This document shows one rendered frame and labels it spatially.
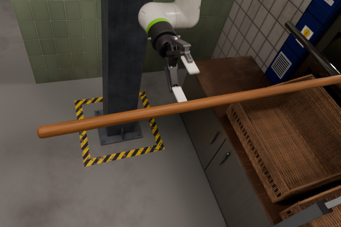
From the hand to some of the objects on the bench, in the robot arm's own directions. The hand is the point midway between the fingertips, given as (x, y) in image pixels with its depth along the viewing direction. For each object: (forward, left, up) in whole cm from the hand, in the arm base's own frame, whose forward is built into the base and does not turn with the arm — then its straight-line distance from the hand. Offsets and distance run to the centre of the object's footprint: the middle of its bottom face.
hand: (187, 86), depth 77 cm
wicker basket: (+2, +74, -62) cm, 96 cm away
